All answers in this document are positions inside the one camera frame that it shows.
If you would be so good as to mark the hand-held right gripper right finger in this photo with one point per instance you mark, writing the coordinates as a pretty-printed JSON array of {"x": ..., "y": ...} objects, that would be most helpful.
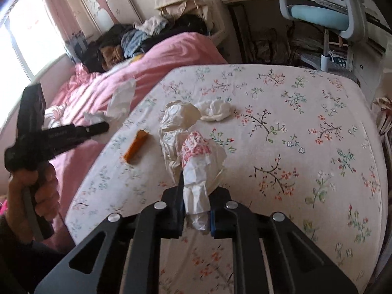
[{"x": 213, "y": 223}]

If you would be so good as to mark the white drawer cabinet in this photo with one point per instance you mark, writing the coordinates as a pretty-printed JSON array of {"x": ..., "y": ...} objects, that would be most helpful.
[{"x": 364, "y": 64}]

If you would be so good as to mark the window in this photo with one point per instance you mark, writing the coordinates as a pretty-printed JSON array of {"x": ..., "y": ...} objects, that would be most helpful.
[{"x": 21, "y": 36}]

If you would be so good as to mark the dark woven bag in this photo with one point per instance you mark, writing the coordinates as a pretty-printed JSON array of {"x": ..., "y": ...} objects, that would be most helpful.
[{"x": 266, "y": 46}]

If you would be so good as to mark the white cloth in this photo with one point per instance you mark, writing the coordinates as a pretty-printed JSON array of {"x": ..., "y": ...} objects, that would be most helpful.
[{"x": 55, "y": 115}]

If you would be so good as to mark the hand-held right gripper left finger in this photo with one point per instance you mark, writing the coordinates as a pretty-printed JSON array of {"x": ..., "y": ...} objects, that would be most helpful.
[{"x": 176, "y": 208}]

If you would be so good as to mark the person's left forearm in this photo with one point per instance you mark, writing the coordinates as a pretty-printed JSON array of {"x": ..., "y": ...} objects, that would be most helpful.
[{"x": 15, "y": 251}]

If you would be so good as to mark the blue grey office chair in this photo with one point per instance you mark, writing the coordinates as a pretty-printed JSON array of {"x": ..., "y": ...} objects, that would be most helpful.
[{"x": 318, "y": 15}]

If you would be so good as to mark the pink blanket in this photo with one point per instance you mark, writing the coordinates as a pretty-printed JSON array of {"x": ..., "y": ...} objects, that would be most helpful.
[{"x": 153, "y": 61}]

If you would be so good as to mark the pile of dark clothes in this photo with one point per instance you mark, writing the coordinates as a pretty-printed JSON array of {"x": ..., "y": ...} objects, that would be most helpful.
[{"x": 137, "y": 39}]

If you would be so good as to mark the crumpled white tissue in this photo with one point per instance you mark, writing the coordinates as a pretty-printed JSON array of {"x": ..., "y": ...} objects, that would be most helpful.
[
  {"x": 119, "y": 101},
  {"x": 174, "y": 122},
  {"x": 214, "y": 110}
]

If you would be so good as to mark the red floral printed tissue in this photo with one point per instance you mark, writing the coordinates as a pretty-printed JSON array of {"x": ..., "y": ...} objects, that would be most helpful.
[{"x": 196, "y": 171}]

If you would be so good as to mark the beige cloth bag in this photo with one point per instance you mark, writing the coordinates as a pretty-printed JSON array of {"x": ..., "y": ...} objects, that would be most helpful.
[{"x": 180, "y": 1}]

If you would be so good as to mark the person's left hand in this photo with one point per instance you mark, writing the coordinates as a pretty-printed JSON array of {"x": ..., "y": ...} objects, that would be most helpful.
[{"x": 47, "y": 196}]

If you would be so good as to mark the headboard with pink tree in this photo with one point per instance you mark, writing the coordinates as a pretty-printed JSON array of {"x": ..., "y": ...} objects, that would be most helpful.
[{"x": 98, "y": 0}]

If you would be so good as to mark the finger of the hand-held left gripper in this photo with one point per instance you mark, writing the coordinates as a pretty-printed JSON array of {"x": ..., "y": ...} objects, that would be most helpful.
[{"x": 96, "y": 129}]

